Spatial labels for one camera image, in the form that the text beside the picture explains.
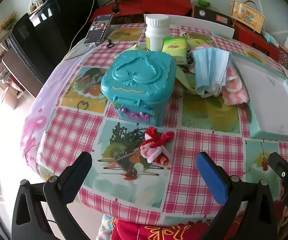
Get white board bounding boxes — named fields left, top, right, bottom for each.
left=144, top=14, right=235, bottom=39

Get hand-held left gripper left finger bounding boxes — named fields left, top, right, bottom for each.
left=11, top=151, right=93, bottom=240

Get smartphone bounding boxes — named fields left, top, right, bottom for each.
left=84, top=14, right=113, bottom=46

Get black box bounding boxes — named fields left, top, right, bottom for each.
left=193, top=5, right=234, bottom=28

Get black cabinet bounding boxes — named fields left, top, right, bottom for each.
left=9, top=0, right=99, bottom=98

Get green tissue packet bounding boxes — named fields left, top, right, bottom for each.
left=186, top=39, right=209, bottom=49
left=162, top=37, right=187, bottom=64

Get red gift bag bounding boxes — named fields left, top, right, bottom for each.
left=91, top=0, right=192, bottom=25

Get red box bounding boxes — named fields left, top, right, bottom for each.
left=234, top=21, right=280, bottom=60

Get red pink pipe cleaner flower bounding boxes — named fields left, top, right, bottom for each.
left=111, top=127, right=176, bottom=166

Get blue face mask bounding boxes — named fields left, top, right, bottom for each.
left=191, top=48, right=232, bottom=97

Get light blue packet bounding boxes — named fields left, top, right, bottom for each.
left=262, top=31, right=279, bottom=47

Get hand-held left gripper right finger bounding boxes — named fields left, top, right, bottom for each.
left=196, top=151, right=278, bottom=240

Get pink patterned box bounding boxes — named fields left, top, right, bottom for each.
left=277, top=45, right=288, bottom=67

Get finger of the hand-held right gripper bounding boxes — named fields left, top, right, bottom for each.
left=268, top=152, right=288, bottom=189

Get yellow small handbag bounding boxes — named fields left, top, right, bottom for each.
left=231, top=0, right=265, bottom=33

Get pink white fluffy cloth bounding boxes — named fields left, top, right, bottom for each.
left=220, top=65, right=250, bottom=105

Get light green felt strip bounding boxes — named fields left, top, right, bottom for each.
left=131, top=44, right=199, bottom=94

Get white cable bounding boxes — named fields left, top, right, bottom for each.
left=68, top=0, right=97, bottom=53

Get red printed cloth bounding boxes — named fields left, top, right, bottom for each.
left=96, top=214, right=237, bottom=240

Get white plastic bottle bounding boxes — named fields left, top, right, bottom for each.
left=145, top=15, right=171, bottom=52

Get teal plastic heart box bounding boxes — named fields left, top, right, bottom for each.
left=100, top=50, right=177, bottom=127

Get white tray with teal rim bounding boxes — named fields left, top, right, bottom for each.
left=230, top=51, right=288, bottom=140

